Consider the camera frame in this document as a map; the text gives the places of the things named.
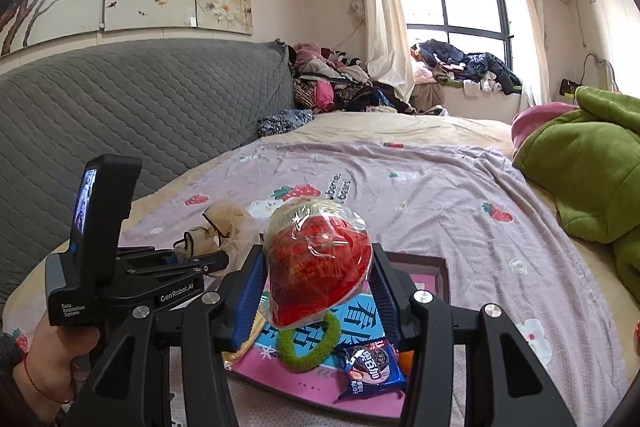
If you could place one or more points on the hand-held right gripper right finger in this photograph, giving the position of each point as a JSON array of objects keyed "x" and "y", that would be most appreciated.
[{"x": 387, "y": 297}]

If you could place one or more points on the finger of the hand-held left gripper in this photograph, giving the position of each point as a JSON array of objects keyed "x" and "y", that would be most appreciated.
[
  {"x": 145, "y": 254},
  {"x": 200, "y": 264}
]

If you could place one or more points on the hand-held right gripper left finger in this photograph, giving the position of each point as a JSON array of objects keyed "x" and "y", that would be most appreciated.
[{"x": 250, "y": 287}]

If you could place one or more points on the beige mesh scrunchie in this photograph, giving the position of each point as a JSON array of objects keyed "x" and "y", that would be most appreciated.
[{"x": 235, "y": 227}]

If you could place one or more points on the shallow brown cardboard box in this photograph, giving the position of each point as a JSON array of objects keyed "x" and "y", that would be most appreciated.
[{"x": 442, "y": 277}]

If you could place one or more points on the small orange object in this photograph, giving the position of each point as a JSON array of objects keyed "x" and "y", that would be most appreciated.
[{"x": 406, "y": 361}]

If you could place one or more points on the red heart-shaped candy pack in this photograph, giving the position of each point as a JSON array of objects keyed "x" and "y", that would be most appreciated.
[{"x": 315, "y": 267}]

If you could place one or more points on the person's left hand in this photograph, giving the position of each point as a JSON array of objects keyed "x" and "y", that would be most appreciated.
[{"x": 60, "y": 352}]

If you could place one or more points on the pink and blue book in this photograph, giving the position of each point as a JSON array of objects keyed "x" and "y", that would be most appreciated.
[{"x": 365, "y": 322}]

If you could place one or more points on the yellow snack packet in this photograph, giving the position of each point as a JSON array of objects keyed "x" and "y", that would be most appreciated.
[{"x": 252, "y": 347}]

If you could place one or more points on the blue cookie packet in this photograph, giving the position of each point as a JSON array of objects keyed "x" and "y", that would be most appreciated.
[{"x": 372, "y": 367}]

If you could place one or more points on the grey quilted headboard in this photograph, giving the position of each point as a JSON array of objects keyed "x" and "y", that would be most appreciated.
[{"x": 150, "y": 107}]

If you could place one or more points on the dark patterned cloth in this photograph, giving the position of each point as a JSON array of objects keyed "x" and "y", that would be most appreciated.
[{"x": 282, "y": 122}]

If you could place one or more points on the pile of clothes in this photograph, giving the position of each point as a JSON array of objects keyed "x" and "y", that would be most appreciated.
[{"x": 340, "y": 87}]

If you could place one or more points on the pink blanket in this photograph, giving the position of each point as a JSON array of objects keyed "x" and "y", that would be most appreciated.
[{"x": 540, "y": 117}]

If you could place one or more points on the green fleece blanket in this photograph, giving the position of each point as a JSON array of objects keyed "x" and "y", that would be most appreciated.
[{"x": 590, "y": 167}]

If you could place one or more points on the dark clothes on windowsill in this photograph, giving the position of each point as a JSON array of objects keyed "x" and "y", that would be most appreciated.
[{"x": 480, "y": 64}]

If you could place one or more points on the black bag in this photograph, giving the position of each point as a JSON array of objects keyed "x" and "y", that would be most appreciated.
[{"x": 569, "y": 88}]

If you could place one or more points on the cream curtain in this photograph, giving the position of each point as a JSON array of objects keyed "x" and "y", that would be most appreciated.
[
  {"x": 385, "y": 17},
  {"x": 525, "y": 22}
]

